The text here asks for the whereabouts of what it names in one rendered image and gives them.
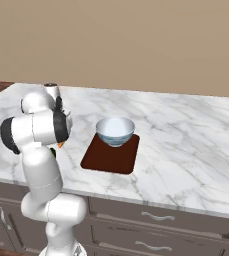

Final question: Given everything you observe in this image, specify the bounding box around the pale blue bowl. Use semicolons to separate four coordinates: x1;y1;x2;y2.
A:
95;116;136;148

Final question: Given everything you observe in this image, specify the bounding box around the dark brown tray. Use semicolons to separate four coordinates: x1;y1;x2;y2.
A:
79;132;141;175

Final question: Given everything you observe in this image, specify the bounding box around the wide grey drawer front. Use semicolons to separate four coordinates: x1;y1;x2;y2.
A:
87;196;229;240
89;225;228;256

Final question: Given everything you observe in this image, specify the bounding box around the narrow grey drawer front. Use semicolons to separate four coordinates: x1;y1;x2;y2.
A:
0;180;31;202

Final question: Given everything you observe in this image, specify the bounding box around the grey cupboard door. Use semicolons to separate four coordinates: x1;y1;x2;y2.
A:
0;199;44;253

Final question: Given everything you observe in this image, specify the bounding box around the silver wavy drawer handle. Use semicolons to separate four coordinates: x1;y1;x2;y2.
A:
134;240;174;252
140;211;176;222

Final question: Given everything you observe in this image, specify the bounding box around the silver cupboard door handle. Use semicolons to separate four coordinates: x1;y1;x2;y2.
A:
0;206;11;231

